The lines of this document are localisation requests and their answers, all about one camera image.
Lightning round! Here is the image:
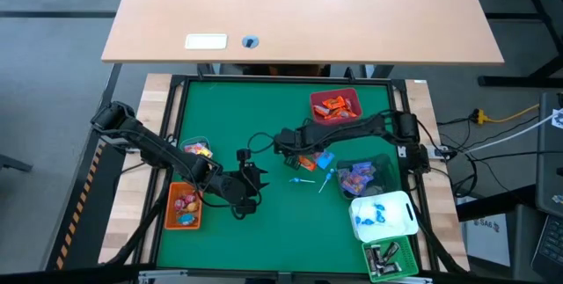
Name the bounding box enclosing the black power cable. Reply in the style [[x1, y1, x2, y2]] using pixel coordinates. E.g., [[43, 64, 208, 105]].
[[448, 149, 563, 164]]

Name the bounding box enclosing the light wooden desk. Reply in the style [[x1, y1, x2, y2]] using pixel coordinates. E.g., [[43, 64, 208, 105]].
[[100, 0, 505, 65]]

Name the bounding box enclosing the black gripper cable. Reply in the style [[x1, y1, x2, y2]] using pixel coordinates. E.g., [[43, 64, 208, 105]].
[[203, 186, 261, 222], [246, 131, 276, 155]]

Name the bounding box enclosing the black keyboard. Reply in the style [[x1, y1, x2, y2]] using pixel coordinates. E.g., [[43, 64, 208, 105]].
[[530, 215, 563, 284]]

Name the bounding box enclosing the clear teal plastic bin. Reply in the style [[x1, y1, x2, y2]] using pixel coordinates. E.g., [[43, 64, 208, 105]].
[[179, 135, 213, 162]]

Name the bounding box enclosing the green plastic basket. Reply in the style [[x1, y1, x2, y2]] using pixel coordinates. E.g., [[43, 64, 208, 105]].
[[361, 236, 420, 284]]

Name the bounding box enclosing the white cable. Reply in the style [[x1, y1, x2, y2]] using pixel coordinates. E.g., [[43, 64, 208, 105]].
[[469, 113, 556, 152]]

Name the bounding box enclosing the white plastic bin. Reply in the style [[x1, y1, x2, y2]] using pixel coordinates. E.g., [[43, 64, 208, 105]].
[[349, 190, 420, 244]]

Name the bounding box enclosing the black computer case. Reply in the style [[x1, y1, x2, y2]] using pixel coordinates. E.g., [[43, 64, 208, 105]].
[[535, 91, 563, 220]]

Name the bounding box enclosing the blue candy packet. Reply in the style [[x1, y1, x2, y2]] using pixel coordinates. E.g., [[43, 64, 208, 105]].
[[316, 150, 336, 171]]

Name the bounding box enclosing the black desk leg frame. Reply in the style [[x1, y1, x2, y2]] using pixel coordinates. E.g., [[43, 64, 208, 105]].
[[465, 0, 563, 90]]

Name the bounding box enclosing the black hazard striped base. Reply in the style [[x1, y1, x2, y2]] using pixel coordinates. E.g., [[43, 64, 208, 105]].
[[45, 142, 127, 273]]

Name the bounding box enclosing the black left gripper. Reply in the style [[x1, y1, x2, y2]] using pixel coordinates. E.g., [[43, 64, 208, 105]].
[[215, 148, 271, 217]]

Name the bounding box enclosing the red plastic bin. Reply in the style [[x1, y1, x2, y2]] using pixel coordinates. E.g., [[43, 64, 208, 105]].
[[309, 87, 364, 128]]

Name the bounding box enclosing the grey chair leg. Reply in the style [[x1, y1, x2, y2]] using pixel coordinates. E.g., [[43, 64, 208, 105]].
[[0, 153, 35, 175]]

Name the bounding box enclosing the orange plastic bin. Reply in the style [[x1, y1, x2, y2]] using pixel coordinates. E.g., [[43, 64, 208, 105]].
[[165, 181, 206, 232]]

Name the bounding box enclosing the dark translucent plastic bin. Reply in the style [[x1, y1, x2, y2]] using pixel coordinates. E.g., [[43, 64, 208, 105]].
[[336, 153, 394, 200]]

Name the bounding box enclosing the purple candy packet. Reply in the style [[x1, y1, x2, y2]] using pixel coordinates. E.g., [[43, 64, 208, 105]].
[[339, 170, 366, 197], [354, 162, 375, 178]]

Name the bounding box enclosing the white box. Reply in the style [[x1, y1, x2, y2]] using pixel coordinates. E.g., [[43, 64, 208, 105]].
[[464, 212, 512, 268]]

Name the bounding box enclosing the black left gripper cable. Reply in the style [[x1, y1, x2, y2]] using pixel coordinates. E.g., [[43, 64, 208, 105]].
[[203, 186, 261, 222]]

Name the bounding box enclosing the green table mat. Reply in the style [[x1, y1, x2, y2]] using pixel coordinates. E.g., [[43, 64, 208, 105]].
[[156, 80, 404, 275]]

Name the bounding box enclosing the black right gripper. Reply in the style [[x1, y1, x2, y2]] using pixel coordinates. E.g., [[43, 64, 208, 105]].
[[274, 126, 311, 171]]

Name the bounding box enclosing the yellow cable with plug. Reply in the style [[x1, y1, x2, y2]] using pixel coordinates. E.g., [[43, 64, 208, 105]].
[[472, 103, 541, 126]]

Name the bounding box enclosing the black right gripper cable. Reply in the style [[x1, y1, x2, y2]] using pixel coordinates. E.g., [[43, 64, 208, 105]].
[[246, 131, 276, 155]]

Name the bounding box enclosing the black table frame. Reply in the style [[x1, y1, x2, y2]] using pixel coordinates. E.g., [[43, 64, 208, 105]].
[[147, 72, 426, 276]]

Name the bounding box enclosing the silver aluminium bar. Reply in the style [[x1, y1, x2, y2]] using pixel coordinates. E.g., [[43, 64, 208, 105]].
[[137, 268, 435, 284]]

